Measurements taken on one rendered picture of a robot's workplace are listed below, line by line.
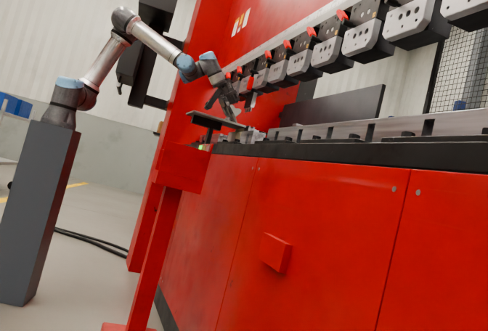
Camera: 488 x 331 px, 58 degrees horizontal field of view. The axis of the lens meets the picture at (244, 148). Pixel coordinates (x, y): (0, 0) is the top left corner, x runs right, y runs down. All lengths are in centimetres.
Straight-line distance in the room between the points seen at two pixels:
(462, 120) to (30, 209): 171
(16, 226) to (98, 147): 724
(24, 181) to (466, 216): 177
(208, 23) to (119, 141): 636
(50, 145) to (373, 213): 153
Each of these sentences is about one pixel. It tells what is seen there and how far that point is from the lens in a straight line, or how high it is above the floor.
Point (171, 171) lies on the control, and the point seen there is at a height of 71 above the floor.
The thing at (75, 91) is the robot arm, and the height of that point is 94.
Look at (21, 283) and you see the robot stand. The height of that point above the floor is 10.
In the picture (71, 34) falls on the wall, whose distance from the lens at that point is 973.
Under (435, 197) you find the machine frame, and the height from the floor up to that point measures 79.
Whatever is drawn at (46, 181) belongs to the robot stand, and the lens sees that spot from 206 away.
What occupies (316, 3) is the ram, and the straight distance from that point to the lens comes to 171.
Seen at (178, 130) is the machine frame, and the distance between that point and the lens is 295.
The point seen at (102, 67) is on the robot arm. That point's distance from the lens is 224.
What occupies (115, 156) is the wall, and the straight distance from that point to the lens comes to 923.
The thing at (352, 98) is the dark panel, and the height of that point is 129.
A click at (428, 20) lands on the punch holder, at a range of 111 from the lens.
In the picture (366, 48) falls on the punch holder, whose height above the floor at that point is 117.
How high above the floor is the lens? 74
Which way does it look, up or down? 4 degrees up
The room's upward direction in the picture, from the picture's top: 14 degrees clockwise
